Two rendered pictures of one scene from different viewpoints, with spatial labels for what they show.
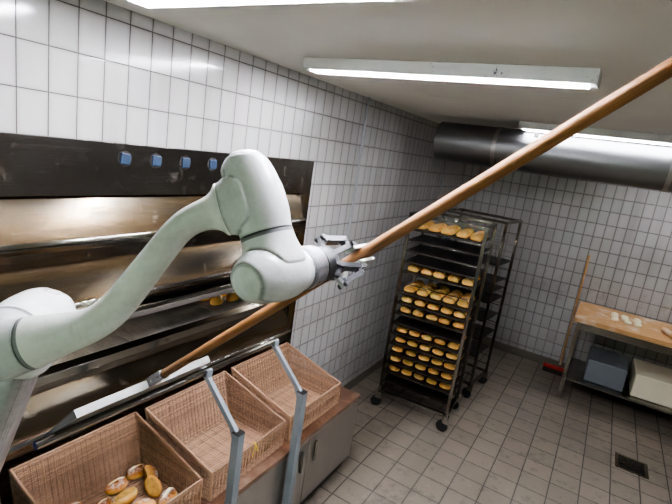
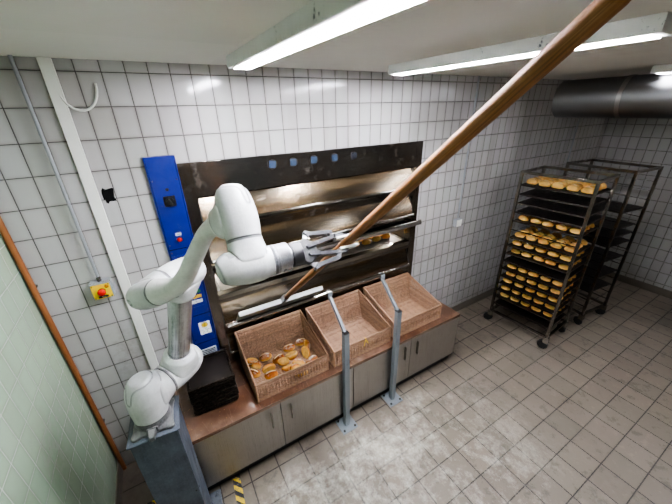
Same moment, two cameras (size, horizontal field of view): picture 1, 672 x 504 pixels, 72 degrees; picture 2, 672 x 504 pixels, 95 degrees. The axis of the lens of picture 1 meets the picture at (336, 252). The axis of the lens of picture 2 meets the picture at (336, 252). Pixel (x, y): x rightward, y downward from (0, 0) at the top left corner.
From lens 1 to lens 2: 60 cm
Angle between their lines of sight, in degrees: 31
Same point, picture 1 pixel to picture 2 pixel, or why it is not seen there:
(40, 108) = (217, 143)
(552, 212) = not seen: outside the picture
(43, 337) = (154, 291)
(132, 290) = (184, 270)
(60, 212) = not seen: hidden behind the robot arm
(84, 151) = (246, 164)
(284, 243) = (243, 248)
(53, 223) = not seen: hidden behind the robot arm
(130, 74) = (267, 109)
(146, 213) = (291, 195)
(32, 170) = (219, 179)
